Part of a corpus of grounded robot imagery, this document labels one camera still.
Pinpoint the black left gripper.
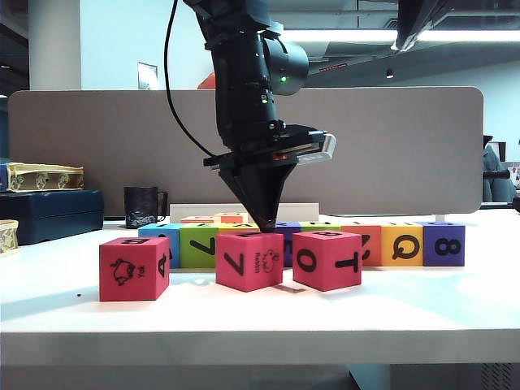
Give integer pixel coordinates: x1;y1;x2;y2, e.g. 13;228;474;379
204;68;326;235

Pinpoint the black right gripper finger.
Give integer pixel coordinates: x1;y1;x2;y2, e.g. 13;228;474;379
392;0;462;52
393;0;431;47

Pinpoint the yellow foam block with A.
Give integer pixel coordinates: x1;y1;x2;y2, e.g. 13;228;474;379
218;222;261;235

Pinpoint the purple foam block with R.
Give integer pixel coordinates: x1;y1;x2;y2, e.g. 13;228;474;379
272;221;302;268

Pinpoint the pink foam block with 7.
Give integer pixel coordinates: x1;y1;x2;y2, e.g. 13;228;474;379
215;230;284;293

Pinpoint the green foam block with Duck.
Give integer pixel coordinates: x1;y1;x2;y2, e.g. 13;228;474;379
179;223;221;270

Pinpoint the blue foam letter block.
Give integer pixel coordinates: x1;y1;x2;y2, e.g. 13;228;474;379
137;222;182;270

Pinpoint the orange foam block with D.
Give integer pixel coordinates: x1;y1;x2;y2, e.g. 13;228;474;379
214;211;249;225

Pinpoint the ceiling light strip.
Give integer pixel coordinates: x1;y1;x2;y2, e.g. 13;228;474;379
284;28;520;42

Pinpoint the green foam block with N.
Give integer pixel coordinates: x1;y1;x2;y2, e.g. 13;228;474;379
299;221;343;233

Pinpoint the pink foam block with T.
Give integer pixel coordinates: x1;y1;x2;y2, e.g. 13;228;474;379
292;230;363;293

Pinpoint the black mug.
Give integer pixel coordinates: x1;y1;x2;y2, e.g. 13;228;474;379
123;185;169;230

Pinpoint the brown desk partition panel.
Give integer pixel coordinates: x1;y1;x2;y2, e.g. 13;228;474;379
7;85;485;216

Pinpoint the orange foam block with I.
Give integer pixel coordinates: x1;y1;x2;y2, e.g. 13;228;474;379
340;225;384;267

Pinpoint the yellow foam block with Q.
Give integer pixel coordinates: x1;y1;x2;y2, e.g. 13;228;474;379
380;224;425;268

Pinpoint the pink foam block with Yak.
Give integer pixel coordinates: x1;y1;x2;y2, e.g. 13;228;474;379
98;236;171;302

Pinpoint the grey jacket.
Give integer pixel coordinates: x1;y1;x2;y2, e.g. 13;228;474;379
483;136;518;204

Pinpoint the purple foam block with G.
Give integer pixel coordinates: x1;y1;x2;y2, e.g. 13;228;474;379
422;222;466;268

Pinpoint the navy blue case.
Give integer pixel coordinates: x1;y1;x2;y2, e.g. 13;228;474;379
0;188;105;246

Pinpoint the long cream ornate box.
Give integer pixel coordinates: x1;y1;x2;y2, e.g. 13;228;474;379
6;162;85;193

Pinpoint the small cream ornate box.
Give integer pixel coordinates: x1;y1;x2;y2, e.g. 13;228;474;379
0;219;20;258

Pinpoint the white cable tray bar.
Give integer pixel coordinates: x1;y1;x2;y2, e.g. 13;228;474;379
169;202;320;227

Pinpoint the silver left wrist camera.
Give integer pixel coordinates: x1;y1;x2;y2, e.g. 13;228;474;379
295;130;338;164

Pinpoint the framed wall sign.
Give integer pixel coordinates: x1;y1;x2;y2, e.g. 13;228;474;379
136;62;159;91

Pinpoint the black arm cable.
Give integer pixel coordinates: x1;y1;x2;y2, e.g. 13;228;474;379
162;0;223;159

